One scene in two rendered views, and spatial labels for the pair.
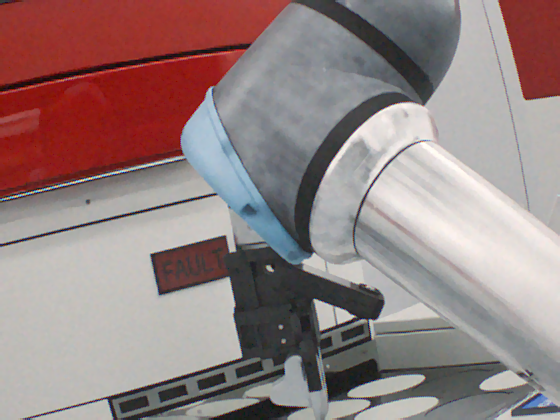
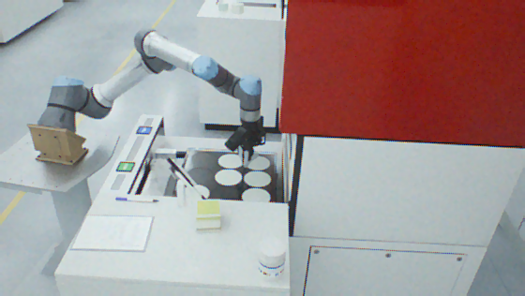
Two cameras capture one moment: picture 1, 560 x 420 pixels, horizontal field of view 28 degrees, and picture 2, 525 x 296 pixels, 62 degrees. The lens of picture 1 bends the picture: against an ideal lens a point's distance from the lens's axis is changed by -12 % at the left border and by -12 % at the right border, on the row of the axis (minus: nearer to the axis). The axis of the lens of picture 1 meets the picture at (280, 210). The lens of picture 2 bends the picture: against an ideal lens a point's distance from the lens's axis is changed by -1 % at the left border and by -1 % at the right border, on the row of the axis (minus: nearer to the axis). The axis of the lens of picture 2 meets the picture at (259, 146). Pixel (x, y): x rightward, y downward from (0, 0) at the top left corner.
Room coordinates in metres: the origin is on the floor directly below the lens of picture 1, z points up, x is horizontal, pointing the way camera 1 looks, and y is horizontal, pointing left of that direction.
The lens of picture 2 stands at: (2.32, -0.95, 1.88)
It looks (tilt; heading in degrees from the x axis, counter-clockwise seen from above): 32 degrees down; 135
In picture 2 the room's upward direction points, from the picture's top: 3 degrees clockwise
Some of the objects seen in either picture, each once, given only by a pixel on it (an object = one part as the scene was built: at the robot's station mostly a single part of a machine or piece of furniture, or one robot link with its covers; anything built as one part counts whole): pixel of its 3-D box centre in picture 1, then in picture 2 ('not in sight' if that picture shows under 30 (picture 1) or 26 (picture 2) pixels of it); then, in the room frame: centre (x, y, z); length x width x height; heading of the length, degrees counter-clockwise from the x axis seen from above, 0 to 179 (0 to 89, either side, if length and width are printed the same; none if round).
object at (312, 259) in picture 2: not in sight; (352, 244); (1.58, 0.45, 0.41); 0.82 x 0.71 x 0.82; 134
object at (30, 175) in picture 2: not in sight; (60, 167); (0.63, -0.47, 0.75); 0.45 x 0.44 x 0.13; 36
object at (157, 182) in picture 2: not in sight; (157, 183); (1.13, -0.28, 0.87); 0.36 x 0.08 x 0.03; 134
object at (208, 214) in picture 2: not in sight; (208, 215); (1.52, -0.35, 1.00); 0.07 x 0.07 x 0.07; 53
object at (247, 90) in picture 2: not in sight; (249, 92); (1.30, 0.01, 1.21); 0.09 x 0.08 x 0.11; 6
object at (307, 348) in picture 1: (308, 353); not in sight; (1.28, 0.00, 1.00); 0.05 x 0.02 x 0.09; 175
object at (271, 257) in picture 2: not in sight; (271, 259); (1.77, -0.34, 1.01); 0.07 x 0.07 x 0.10
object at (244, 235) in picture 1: (267, 224); (249, 111); (1.30, 0.01, 1.14); 0.08 x 0.08 x 0.05
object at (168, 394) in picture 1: (247, 369); (287, 165); (1.45, 0.07, 0.96); 0.44 x 0.01 x 0.02; 134
